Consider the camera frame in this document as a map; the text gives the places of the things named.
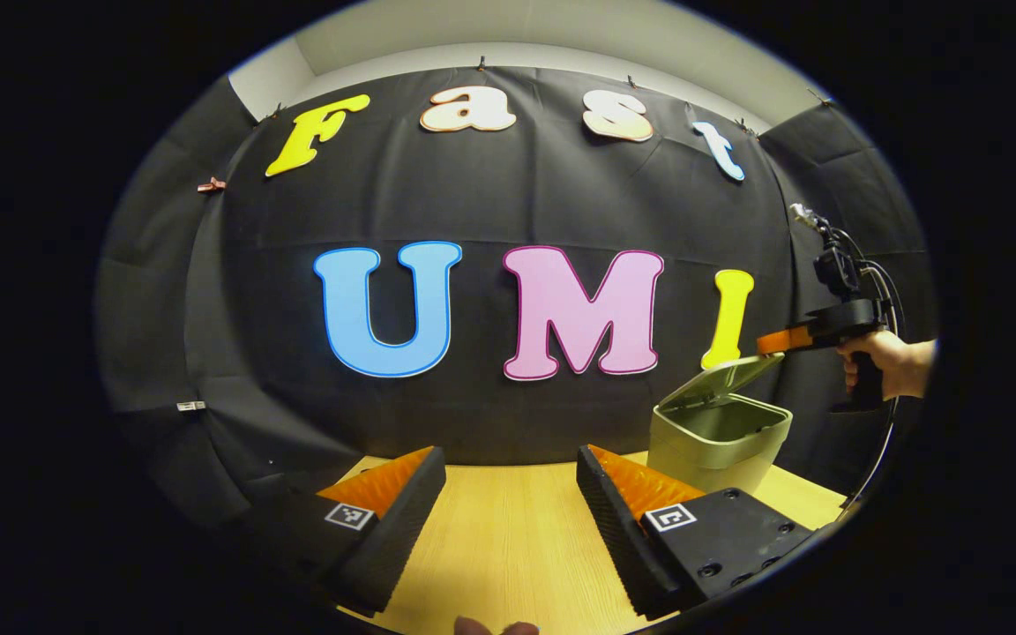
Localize wooden desktop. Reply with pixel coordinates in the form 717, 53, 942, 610
336, 452, 848, 635

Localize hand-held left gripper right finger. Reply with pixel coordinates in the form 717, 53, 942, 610
576, 444, 826, 621

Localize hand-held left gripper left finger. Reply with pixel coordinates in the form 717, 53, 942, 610
239, 445, 447, 618

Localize pale green desktop garbage bin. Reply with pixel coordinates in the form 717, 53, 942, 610
646, 353, 794, 495

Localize black backdrop cloth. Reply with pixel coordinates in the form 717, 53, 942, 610
95, 63, 937, 548

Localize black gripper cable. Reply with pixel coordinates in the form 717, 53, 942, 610
830, 228, 906, 512

